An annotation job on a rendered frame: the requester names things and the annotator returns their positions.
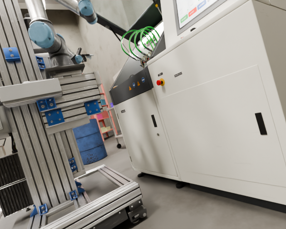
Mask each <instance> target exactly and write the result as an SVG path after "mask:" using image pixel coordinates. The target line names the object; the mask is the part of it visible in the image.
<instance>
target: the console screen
mask: <svg viewBox="0 0 286 229"><path fill-rule="evenodd" d="M225 1H227V0H173V7H174V15H175V22H176V30H177V36H178V35H180V34H181V33H182V32H184V31H185V30H187V29H188V28H189V27H191V26H192V25H194V24H195V23H196V22H198V21H199V20H200V19H202V18H203V17H205V16H206V15H207V14H209V13H210V12H212V11H213V10H214V9H216V8H217V7H218V6H220V5H221V4H223V3H224V2H225Z"/></svg>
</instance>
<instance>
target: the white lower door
mask: <svg viewBox="0 0 286 229"><path fill-rule="evenodd" d="M115 109H116V112H117V117H118V119H119V122H120V125H121V128H122V131H123V135H124V138H125V141H126V145H127V148H128V151H129V154H130V159H131V162H132V164H133V167H134V168H138V169H144V170H149V171H153V172H158V173H162V174H168V175H173V176H178V175H177V171H176V168H175V165H174V161H173V158H172V155H171V151H170V148H169V145H168V141H167V138H166V135H165V132H164V128H163V124H162V121H161V118H160V115H159V112H158V108H157V105H156V101H155V98H154V95H153V91H152V89H151V90H149V91H146V92H144V93H142V94H140V95H137V96H135V97H133V98H131V99H128V100H126V101H124V102H122V103H120V104H118V105H115Z"/></svg>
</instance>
